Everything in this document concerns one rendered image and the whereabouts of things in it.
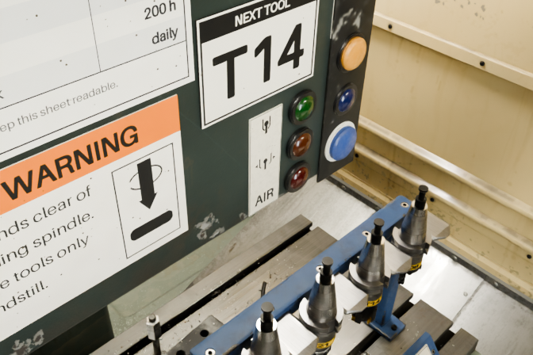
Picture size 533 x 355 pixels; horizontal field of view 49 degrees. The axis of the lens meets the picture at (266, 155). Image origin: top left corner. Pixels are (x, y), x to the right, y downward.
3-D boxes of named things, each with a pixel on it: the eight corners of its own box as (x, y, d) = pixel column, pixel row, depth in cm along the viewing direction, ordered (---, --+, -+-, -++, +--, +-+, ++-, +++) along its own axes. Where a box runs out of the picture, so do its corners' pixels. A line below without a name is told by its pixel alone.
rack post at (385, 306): (405, 327, 120) (434, 223, 102) (389, 342, 117) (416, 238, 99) (367, 298, 126) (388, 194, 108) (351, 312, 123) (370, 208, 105)
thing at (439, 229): (455, 230, 99) (456, 227, 99) (438, 246, 96) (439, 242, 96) (420, 209, 103) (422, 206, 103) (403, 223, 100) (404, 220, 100)
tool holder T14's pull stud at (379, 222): (374, 233, 86) (377, 215, 84) (384, 238, 86) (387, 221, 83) (367, 238, 85) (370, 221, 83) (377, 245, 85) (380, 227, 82)
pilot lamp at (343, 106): (356, 108, 46) (359, 83, 45) (338, 118, 45) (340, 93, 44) (350, 104, 46) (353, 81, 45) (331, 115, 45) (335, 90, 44)
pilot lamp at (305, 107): (316, 116, 43) (318, 90, 41) (295, 128, 41) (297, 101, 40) (310, 113, 43) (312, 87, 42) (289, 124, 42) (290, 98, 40)
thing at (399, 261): (418, 263, 93) (419, 260, 93) (397, 280, 90) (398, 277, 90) (382, 239, 97) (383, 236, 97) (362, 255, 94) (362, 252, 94)
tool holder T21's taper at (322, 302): (324, 292, 86) (328, 261, 82) (343, 314, 83) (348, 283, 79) (299, 305, 84) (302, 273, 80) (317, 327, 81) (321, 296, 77)
